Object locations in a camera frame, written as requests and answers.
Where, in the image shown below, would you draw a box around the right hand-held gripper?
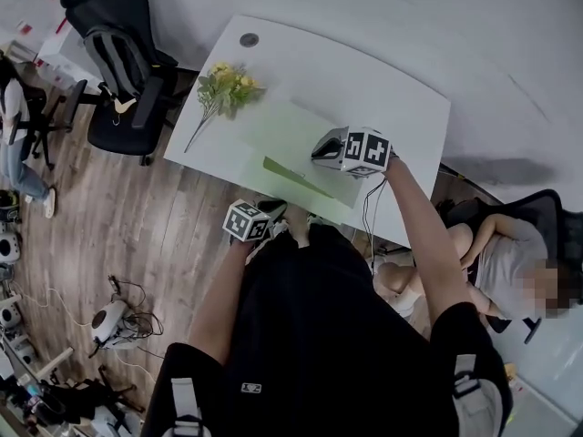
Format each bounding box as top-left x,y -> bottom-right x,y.
311,126 -> 395,180

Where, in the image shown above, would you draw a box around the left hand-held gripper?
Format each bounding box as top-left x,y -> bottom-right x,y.
221,198 -> 289,245

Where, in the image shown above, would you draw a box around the light green folder item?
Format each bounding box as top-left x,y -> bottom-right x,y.
235,99 -> 366,225

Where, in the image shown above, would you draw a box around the person's right forearm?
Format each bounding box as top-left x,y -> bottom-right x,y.
384,156 -> 477,331

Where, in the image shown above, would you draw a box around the person's left forearm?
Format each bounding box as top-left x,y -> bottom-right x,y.
188,240 -> 256,367

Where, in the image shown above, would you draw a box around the person's black clothing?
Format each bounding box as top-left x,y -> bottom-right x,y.
141,223 -> 515,437

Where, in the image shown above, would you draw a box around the yellow artificial flower bouquet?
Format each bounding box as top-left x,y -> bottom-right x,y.
183,60 -> 268,154

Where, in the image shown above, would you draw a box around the black high-back office chair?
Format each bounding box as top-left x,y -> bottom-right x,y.
59,0 -> 202,168

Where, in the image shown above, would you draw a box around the beige wooden hanger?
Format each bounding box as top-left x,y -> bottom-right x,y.
100,83 -> 138,126

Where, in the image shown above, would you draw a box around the white round device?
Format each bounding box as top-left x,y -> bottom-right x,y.
89,299 -> 134,351
0,231 -> 22,264
0,306 -> 22,332

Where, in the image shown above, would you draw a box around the black mesh office chair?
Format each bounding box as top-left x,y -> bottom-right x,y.
455,188 -> 580,346

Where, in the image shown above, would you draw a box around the grey backpack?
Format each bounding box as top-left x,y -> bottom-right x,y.
83,26 -> 155,100

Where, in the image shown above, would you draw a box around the black swivel chair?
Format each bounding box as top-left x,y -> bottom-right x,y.
7,78 -> 88,172

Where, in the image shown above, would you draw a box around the light wooden bar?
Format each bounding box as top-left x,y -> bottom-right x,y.
35,345 -> 75,381

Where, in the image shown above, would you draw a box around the dark helmet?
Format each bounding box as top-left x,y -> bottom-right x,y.
0,188 -> 22,223

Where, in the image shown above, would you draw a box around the black equipment pile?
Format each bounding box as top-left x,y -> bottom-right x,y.
39,370 -> 138,428

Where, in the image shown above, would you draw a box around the white boxes with red labels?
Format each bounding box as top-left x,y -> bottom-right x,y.
0,0 -> 105,91

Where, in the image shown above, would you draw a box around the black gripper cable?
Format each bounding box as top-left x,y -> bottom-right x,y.
361,175 -> 389,263

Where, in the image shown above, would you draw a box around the tangled black floor cables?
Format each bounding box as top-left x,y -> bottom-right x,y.
107,274 -> 165,341

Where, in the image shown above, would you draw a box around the grey harness strap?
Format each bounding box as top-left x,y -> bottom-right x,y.
169,377 -> 205,437
450,354 -> 505,437

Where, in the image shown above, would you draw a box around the white floor cable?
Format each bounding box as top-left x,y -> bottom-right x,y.
16,286 -> 97,330

